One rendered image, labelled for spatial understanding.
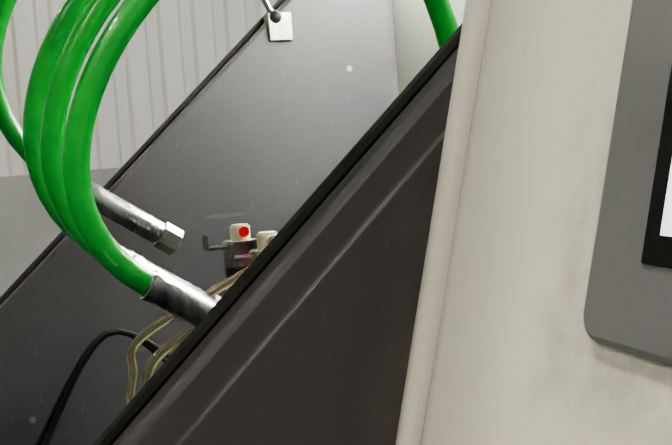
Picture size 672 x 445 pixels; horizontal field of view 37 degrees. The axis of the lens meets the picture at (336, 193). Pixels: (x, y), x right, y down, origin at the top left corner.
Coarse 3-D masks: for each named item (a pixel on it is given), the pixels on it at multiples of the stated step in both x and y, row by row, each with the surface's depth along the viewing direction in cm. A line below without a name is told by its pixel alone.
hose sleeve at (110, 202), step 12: (96, 192) 74; (108, 192) 75; (96, 204) 74; (108, 204) 74; (120, 204) 75; (108, 216) 75; (120, 216) 75; (132, 216) 75; (144, 216) 76; (132, 228) 75; (144, 228) 75; (156, 228) 76; (156, 240) 76
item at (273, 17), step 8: (264, 0) 110; (272, 8) 111; (264, 16) 112; (272, 16) 110; (280, 16) 110; (288, 16) 111; (272, 24) 110; (280, 24) 111; (288, 24) 111; (272, 32) 110; (280, 32) 111; (288, 32) 111; (272, 40) 111; (280, 40) 111; (288, 40) 111
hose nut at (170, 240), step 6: (168, 222) 77; (168, 228) 76; (174, 228) 77; (162, 234) 76; (168, 234) 76; (174, 234) 76; (180, 234) 77; (162, 240) 76; (168, 240) 76; (174, 240) 76; (180, 240) 76; (156, 246) 76; (162, 246) 76; (168, 246) 76; (174, 246) 76; (168, 252) 77
